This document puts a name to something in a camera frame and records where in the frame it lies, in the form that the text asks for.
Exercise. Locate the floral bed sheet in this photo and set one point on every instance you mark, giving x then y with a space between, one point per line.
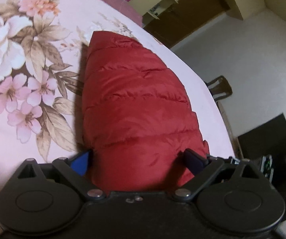
20 134

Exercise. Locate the wooden chair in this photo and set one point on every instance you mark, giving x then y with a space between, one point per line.
220 87

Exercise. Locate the green and white box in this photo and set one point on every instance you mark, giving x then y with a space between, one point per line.
267 165

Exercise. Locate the black cabinet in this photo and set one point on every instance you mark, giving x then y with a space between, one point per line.
265 137

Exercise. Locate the brown wooden door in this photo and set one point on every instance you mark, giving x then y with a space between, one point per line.
195 17

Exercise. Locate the wooden table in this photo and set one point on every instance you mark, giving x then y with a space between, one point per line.
229 129

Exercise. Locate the cream corner shelf unit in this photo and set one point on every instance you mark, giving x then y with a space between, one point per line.
162 5

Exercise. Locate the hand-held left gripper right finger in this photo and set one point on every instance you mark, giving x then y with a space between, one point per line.
194 160

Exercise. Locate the red puffer jacket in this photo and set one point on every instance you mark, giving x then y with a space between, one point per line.
133 99

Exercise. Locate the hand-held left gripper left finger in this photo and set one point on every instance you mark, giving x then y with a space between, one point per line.
81 161

